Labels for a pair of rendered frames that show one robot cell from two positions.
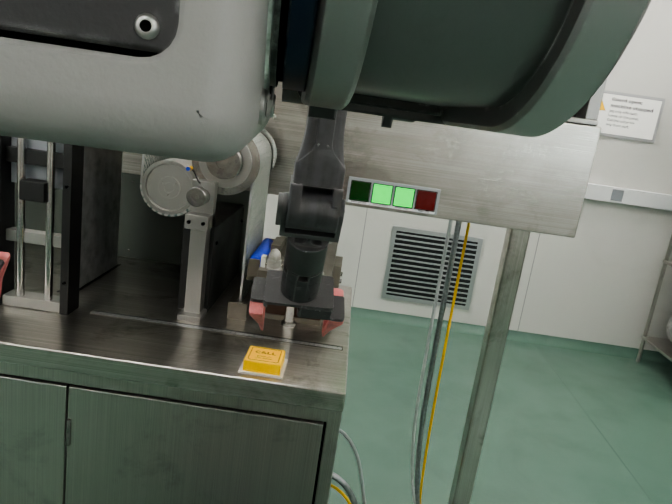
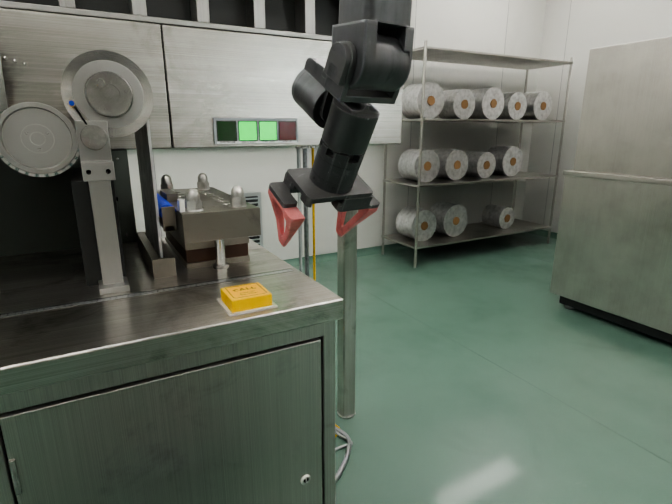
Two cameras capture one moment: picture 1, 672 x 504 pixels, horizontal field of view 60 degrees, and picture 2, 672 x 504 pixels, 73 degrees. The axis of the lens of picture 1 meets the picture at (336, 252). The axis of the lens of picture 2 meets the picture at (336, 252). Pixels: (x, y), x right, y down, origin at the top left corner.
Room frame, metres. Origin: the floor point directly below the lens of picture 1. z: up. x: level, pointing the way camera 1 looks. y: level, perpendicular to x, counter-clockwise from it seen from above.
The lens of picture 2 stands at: (0.31, 0.33, 1.19)
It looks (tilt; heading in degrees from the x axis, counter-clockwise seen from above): 15 degrees down; 330
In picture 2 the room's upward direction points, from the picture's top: straight up
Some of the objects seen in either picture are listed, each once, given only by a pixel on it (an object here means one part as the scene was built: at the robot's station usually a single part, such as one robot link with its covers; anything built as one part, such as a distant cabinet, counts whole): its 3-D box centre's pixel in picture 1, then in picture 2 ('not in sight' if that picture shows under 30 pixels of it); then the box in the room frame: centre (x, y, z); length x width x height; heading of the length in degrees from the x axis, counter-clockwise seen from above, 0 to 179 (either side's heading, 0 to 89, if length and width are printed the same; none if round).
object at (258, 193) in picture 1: (256, 217); (145, 166); (1.37, 0.20, 1.11); 0.23 x 0.01 x 0.18; 179
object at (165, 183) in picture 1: (185, 180); (42, 137); (1.38, 0.38, 1.17); 0.26 x 0.12 x 0.12; 179
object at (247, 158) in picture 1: (237, 156); (105, 98); (1.37, 0.26, 1.25); 0.26 x 0.12 x 0.12; 179
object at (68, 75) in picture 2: (225, 160); (108, 94); (1.25, 0.26, 1.25); 0.15 x 0.01 x 0.15; 89
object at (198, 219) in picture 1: (197, 251); (103, 209); (1.21, 0.30, 1.05); 0.06 x 0.05 x 0.31; 179
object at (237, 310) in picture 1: (249, 292); (154, 251); (1.38, 0.20, 0.92); 0.28 x 0.04 x 0.04; 179
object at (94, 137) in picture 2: (197, 196); (93, 137); (1.17, 0.30, 1.18); 0.04 x 0.02 x 0.04; 89
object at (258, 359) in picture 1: (264, 360); (246, 297); (1.02, 0.11, 0.91); 0.07 x 0.07 x 0.02; 89
